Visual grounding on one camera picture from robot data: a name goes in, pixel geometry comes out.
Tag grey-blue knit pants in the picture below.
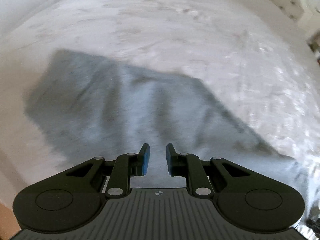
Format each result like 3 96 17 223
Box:
23 48 311 221

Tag white floral bedspread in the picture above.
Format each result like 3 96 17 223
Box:
0 0 320 230

